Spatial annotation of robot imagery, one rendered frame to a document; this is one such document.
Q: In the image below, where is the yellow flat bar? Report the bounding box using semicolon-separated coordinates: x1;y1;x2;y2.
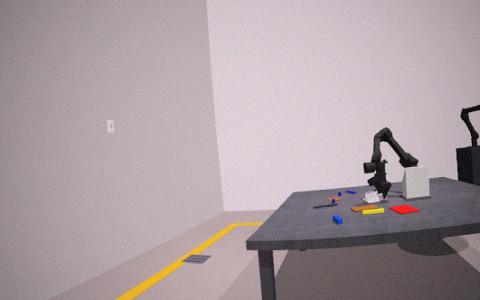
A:
362;208;384;214

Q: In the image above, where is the red flat rectangular plate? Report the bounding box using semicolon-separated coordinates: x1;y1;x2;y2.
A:
389;205;419;214

